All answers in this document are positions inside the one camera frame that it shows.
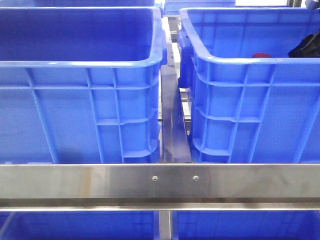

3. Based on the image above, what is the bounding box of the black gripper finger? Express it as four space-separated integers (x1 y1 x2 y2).
288 32 320 58

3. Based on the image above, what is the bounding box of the red mushroom push button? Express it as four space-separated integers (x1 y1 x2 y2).
252 52 271 58

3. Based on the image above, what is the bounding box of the blue plastic crate right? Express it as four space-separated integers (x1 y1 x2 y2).
178 7 320 164

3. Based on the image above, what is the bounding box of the blue plastic crate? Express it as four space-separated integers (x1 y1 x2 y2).
178 7 320 164
0 7 167 164

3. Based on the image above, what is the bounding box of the blue crate rear right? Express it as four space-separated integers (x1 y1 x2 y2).
164 0 236 16

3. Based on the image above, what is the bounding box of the steel centre divider bar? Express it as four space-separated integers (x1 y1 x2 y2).
159 17 193 165

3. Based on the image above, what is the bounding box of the blue crate lower right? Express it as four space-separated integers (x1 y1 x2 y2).
173 210 320 240

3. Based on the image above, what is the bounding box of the blue plastic crate left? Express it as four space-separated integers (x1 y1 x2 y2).
0 7 167 164

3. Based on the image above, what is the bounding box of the blue crate lower left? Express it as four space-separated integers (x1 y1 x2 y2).
0 211 160 240

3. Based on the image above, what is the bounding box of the stainless steel rack rail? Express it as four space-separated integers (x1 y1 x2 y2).
0 163 320 211

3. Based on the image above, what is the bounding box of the steel lower vertical post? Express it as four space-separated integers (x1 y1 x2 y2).
159 210 173 240

